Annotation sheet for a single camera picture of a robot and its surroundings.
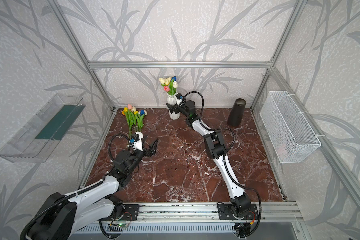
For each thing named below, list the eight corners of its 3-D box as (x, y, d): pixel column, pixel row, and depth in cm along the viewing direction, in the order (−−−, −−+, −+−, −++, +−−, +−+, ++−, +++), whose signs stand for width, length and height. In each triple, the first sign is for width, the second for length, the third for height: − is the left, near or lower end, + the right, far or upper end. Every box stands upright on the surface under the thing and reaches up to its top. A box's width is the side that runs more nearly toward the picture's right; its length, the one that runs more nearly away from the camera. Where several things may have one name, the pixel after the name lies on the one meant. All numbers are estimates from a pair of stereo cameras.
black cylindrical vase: (228, 126, 112) (234, 107, 96) (226, 117, 117) (232, 98, 101) (239, 126, 112) (248, 107, 96) (237, 117, 117) (244, 98, 101)
